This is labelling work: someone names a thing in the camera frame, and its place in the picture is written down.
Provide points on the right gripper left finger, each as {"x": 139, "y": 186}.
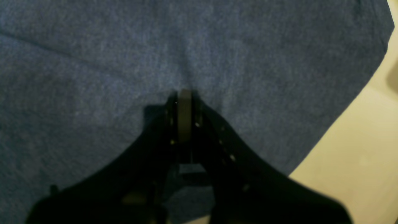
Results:
{"x": 126, "y": 191}

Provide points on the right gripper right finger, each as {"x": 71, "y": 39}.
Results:
{"x": 247, "y": 190}

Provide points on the dark blue t-shirt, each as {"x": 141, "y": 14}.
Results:
{"x": 81, "y": 78}

